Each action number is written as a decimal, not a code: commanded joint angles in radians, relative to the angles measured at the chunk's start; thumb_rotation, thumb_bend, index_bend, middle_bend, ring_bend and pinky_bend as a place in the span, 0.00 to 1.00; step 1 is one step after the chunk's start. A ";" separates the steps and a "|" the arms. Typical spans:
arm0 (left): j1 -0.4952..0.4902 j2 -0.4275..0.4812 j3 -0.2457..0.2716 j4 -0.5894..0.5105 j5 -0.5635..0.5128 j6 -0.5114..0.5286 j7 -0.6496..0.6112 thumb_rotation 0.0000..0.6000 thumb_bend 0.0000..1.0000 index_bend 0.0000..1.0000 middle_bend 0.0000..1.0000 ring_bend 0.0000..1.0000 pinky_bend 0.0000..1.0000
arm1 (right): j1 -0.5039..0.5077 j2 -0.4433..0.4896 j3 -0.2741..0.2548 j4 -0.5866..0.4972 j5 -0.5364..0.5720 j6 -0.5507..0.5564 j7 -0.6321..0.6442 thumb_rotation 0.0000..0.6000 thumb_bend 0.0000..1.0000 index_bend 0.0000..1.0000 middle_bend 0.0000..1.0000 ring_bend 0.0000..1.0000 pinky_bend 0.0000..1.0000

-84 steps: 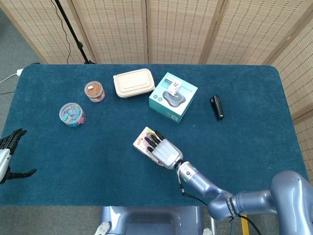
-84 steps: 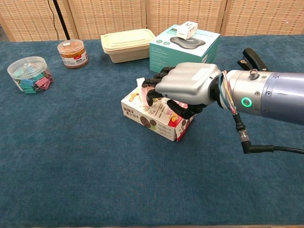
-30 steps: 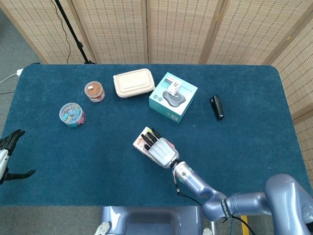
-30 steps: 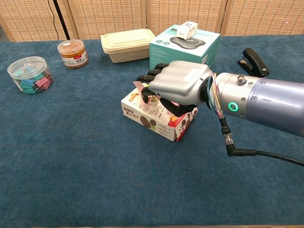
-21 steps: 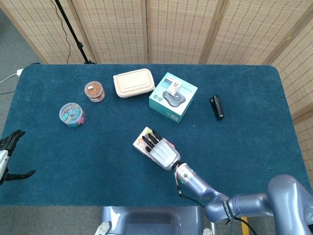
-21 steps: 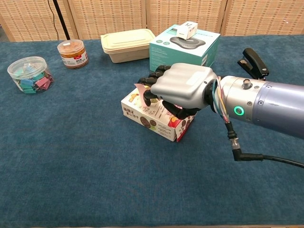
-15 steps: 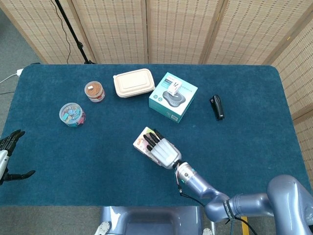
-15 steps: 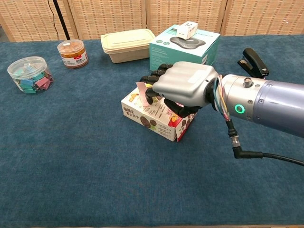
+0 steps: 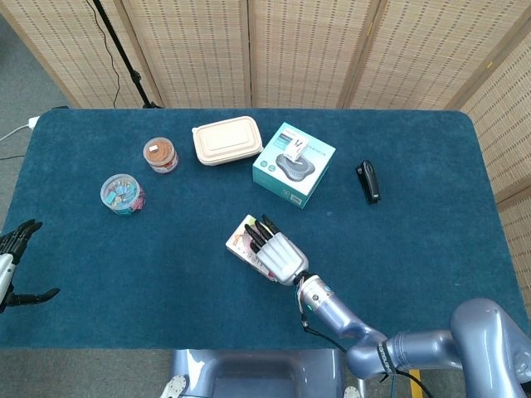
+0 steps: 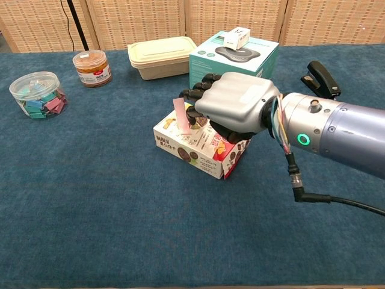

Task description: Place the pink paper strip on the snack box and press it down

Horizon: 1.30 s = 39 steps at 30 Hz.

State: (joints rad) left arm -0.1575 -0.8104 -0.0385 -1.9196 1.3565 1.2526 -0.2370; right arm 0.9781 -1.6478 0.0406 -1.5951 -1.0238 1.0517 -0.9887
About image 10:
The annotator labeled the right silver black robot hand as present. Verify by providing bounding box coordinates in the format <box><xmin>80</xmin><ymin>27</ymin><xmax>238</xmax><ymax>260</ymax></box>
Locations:
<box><xmin>179</xmin><ymin>72</ymin><xmax>280</xmax><ymax>145</ymax></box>

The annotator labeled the pink paper strip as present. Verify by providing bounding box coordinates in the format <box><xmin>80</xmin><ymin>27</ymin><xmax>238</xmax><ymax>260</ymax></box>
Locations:
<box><xmin>173</xmin><ymin>96</ymin><xmax>193</xmax><ymax>135</ymax></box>

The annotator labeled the teal speaker product box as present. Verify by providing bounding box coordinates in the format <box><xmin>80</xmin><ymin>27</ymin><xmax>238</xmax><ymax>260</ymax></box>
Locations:
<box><xmin>189</xmin><ymin>30</ymin><xmax>280</xmax><ymax>91</ymax></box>

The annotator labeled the small white carton box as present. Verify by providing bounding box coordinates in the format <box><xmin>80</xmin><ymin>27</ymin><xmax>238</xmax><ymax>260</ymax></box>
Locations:
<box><xmin>224</xmin><ymin>26</ymin><xmax>251</xmax><ymax>51</ymax></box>

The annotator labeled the white snack box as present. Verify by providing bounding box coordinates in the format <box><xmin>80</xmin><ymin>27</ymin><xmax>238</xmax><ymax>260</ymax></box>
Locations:
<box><xmin>153</xmin><ymin>101</ymin><xmax>251</xmax><ymax>180</ymax></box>

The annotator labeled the beige lidded lunch container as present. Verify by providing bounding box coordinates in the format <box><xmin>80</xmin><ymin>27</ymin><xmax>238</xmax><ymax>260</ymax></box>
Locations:
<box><xmin>127</xmin><ymin>36</ymin><xmax>198</xmax><ymax>81</ymax></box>

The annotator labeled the black stapler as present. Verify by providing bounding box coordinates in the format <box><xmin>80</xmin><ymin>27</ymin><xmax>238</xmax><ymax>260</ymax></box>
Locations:
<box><xmin>300</xmin><ymin>60</ymin><xmax>342</xmax><ymax>100</ymax></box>

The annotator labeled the bamboo folding screen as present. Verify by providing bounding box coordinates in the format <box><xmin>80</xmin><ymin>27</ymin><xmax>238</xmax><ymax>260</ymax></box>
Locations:
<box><xmin>0</xmin><ymin>0</ymin><xmax>385</xmax><ymax>54</ymax></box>

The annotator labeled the clear jar with brown snacks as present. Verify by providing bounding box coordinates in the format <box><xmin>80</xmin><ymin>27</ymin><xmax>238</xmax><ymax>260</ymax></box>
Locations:
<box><xmin>72</xmin><ymin>49</ymin><xmax>113</xmax><ymax>88</ymax></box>

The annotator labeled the blue table cloth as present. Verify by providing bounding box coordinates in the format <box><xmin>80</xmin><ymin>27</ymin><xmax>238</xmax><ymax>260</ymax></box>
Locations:
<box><xmin>0</xmin><ymin>44</ymin><xmax>385</xmax><ymax>288</ymax></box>

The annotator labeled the black tripod stand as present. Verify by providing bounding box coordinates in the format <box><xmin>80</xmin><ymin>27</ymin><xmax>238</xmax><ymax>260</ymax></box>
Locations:
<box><xmin>66</xmin><ymin>0</ymin><xmax>90</xmax><ymax>51</ymax></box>

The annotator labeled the clear jar of binder clips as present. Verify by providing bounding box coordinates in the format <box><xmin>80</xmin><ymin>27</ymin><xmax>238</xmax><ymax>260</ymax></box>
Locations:
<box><xmin>8</xmin><ymin>71</ymin><xmax>69</xmax><ymax>120</ymax></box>

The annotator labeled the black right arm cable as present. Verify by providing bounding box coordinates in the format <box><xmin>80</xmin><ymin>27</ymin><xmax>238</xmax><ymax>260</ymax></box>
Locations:
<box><xmin>284</xmin><ymin>150</ymin><xmax>385</xmax><ymax>217</ymax></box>

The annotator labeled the thin black hanging cable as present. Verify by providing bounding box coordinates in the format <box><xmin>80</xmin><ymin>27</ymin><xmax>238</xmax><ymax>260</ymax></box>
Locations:
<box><xmin>60</xmin><ymin>0</ymin><xmax>76</xmax><ymax>52</ymax></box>

